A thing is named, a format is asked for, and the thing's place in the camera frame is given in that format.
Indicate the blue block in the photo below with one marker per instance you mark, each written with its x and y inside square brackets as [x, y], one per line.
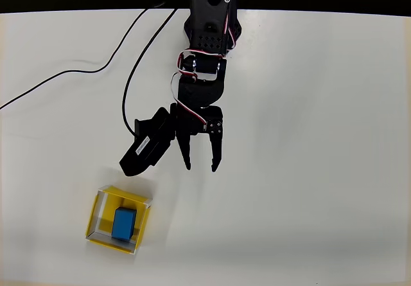
[123, 223]

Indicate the black camera on gripper mount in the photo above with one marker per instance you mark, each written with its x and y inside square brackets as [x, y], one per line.
[144, 151]

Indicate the yellow open box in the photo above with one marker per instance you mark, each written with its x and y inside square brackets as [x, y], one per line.
[105, 225]

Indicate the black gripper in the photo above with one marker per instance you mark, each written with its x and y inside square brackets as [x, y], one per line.
[196, 126]

